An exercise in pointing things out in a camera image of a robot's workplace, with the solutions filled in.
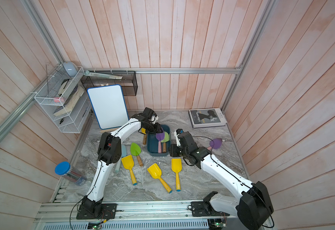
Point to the yellow plastic scoop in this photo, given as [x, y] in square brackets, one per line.
[128, 164]
[155, 171]
[176, 166]

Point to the yellow plastic scoop right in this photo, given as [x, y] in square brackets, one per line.
[176, 166]

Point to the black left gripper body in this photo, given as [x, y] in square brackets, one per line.
[151, 128]

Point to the light green shovel wooden handle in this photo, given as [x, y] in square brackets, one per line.
[164, 142]

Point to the yellow plastic scoop middle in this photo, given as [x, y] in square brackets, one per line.
[155, 171]

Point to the black wire basket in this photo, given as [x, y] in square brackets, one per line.
[126, 79]

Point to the blue framed whiteboard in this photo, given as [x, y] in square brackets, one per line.
[109, 106]

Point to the yellow plastic scoop left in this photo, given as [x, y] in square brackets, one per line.
[128, 164]

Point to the black and white book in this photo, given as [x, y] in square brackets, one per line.
[211, 117]

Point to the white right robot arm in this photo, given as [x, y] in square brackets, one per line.
[250, 202]

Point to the grey blue trowel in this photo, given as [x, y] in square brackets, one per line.
[123, 154]

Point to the white wire mesh shelf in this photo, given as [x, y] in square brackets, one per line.
[64, 99]

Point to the purple shovel with pink handle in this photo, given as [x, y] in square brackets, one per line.
[159, 137]

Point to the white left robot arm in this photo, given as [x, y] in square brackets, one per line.
[109, 153]

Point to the yellow shovel with wooden handle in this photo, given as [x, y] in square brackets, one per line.
[144, 136]

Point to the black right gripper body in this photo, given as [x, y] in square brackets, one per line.
[177, 152]

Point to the blue lid pen jar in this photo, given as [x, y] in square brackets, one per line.
[73, 175]

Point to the green trowel with wooden handle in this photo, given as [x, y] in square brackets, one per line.
[136, 151]

